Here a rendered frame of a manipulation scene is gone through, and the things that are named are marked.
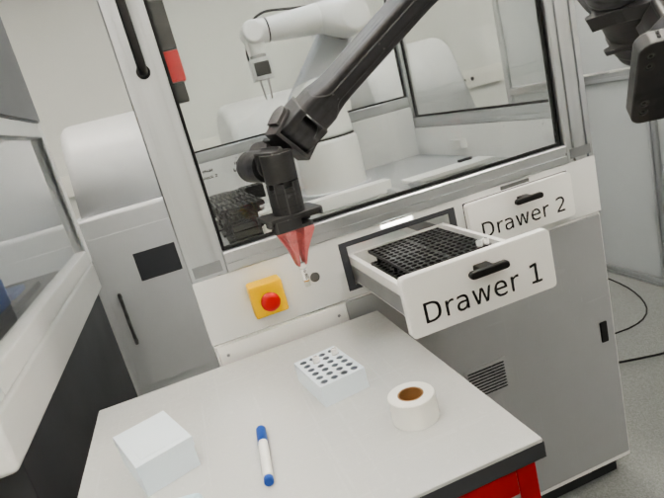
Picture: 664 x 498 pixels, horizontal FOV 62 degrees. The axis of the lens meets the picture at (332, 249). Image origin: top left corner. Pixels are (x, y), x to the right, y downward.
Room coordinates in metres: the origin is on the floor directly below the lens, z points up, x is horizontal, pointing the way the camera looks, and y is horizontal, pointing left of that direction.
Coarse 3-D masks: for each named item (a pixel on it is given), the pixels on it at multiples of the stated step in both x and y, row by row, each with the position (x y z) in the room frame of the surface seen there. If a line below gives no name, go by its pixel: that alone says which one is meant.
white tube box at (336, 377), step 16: (320, 352) 0.94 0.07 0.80; (304, 368) 0.90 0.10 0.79; (320, 368) 0.88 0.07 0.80; (336, 368) 0.86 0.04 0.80; (352, 368) 0.85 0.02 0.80; (304, 384) 0.89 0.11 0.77; (320, 384) 0.82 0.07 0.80; (336, 384) 0.82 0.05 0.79; (352, 384) 0.83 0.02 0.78; (368, 384) 0.84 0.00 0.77; (320, 400) 0.82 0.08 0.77; (336, 400) 0.81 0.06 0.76
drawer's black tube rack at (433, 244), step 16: (400, 240) 1.18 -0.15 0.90; (416, 240) 1.15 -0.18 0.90; (432, 240) 1.12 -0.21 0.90; (448, 240) 1.09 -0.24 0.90; (464, 240) 1.06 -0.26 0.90; (384, 256) 1.10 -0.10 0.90; (400, 256) 1.06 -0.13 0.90; (416, 256) 1.04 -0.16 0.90; (432, 256) 1.01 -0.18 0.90; (384, 272) 1.09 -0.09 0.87; (400, 272) 1.06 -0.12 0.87
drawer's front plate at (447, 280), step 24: (504, 240) 0.91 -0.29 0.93; (528, 240) 0.90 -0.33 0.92; (456, 264) 0.87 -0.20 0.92; (528, 264) 0.90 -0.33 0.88; (552, 264) 0.91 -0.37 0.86; (408, 288) 0.85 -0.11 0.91; (432, 288) 0.86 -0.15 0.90; (456, 288) 0.87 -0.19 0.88; (504, 288) 0.89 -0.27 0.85; (528, 288) 0.90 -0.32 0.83; (408, 312) 0.85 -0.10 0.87; (432, 312) 0.86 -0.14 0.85; (456, 312) 0.87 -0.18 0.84; (480, 312) 0.88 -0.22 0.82
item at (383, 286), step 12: (432, 228) 1.24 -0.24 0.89; (444, 228) 1.24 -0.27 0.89; (456, 228) 1.18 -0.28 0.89; (396, 240) 1.22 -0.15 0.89; (492, 240) 1.04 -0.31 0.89; (360, 252) 1.20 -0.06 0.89; (360, 264) 1.12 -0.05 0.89; (360, 276) 1.13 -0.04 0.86; (372, 276) 1.05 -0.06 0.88; (384, 276) 0.99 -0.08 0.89; (372, 288) 1.06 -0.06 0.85; (384, 288) 0.98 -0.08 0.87; (396, 288) 0.93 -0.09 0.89; (384, 300) 1.00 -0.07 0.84; (396, 300) 0.94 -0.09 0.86
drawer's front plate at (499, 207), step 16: (560, 176) 1.29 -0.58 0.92; (512, 192) 1.26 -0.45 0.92; (528, 192) 1.27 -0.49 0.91; (544, 192) 1.28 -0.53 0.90; (560, 192) 1.29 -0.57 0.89; (464, 208) 1.24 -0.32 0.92; (480, 208) 1.24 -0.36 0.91; (496, 208) 1.25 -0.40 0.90; (512, 208) 1.26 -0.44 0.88; (528, 208) 1.27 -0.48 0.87; (560, 208) 1.29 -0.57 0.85; (480, 224) 1.24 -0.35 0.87; (496, 224) 1.25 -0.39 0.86; (528, 224) 1.27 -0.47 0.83; (544, 224) 1.28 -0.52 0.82
